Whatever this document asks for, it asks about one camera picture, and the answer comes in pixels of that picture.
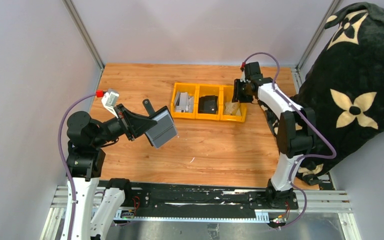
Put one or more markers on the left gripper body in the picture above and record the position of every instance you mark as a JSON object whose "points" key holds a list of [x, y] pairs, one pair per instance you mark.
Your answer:
{"points": [[121, 113]]}

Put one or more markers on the gold cards in bin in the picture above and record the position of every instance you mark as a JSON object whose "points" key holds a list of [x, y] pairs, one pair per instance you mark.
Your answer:
{"points": [[232, 109]]}

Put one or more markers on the black leather card holder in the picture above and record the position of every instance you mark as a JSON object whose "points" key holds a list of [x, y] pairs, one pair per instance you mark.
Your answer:
{"points": [[165, 128]]}

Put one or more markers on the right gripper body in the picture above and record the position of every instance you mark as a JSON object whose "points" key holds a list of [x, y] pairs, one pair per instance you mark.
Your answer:
{"points": [[241, 92]]}

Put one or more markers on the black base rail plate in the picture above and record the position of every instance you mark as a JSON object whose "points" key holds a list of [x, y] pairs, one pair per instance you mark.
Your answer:
{"points": [[183, 201]]}

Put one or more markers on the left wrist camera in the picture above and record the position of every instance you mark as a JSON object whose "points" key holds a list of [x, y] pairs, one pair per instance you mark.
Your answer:
{"points": [[109, 101]]}

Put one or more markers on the black cards in bin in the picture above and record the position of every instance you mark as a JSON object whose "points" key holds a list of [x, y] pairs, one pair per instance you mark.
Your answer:
{"points": [[208, 104]]}

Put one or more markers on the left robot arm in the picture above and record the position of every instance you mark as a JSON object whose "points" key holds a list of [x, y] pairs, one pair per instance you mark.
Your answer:
{"points": [[87, 139]]}

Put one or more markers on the yellow three-compartment bin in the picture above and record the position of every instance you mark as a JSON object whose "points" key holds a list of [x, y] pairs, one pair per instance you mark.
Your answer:
{"points": [[224, 93]]}

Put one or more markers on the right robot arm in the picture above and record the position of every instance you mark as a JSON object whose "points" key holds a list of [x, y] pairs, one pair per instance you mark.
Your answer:
{"points": [[294, 137]]}

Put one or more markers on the black floral blanket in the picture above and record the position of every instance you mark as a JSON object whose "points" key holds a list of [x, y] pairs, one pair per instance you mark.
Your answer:
{"points": [[345, 89]]}

